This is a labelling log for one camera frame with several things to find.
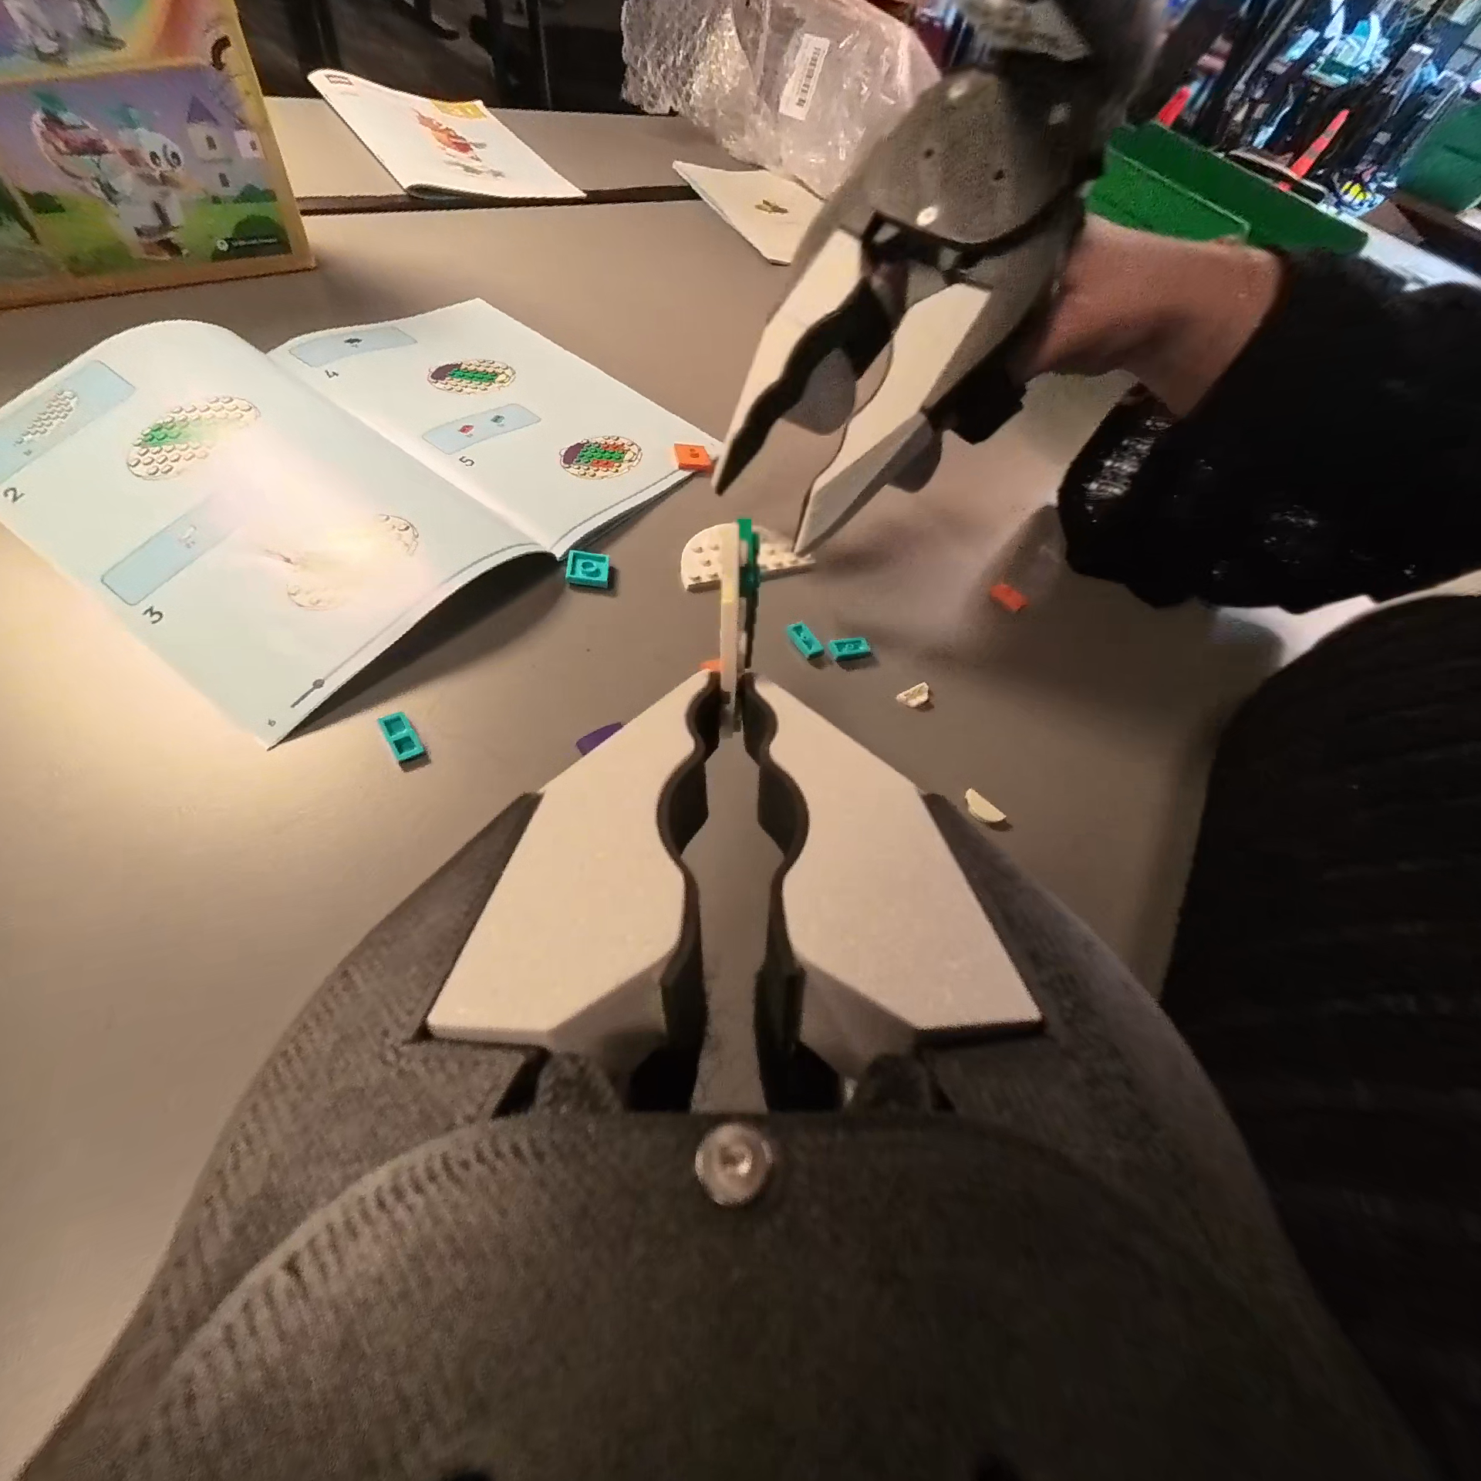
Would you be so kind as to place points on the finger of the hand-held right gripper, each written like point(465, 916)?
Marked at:
point(774, 347)
point(896, 439)

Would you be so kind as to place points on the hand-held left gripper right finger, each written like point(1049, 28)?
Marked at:
point(903, 913)

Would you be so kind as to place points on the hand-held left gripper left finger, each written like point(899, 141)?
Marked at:
point(566, 913)

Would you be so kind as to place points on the green lego plate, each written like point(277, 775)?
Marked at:
point(748, 555)

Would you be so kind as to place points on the white half-round lego plate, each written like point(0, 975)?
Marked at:
point(732, 647)
point(705, 560)

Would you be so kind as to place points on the orange lego tile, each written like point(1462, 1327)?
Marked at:
point(695, 454)

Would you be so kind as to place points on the purple curved lego slope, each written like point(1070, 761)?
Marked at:
point(596, 737)

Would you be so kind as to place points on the teal lego jumper plate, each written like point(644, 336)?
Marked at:
point(587, 569)

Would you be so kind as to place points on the colourful lego box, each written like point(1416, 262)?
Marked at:
point(139, 149)

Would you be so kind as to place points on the person's right hand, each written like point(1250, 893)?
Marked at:
point(1157, 299)

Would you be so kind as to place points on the thin paper leaflet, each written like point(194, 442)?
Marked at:
point(741, 202)

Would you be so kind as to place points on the clear plastic bag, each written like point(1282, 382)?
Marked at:
point(786, 81)

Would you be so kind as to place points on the closed instruction booklet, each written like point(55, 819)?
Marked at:
point(451, 139)

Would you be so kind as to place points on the open instruction booklet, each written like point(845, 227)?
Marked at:
point(347, 461)

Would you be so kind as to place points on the person's black sweater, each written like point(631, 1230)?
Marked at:
point(1365, 925)

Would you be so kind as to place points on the small green plastic bin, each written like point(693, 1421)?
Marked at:
point(1446, 162)

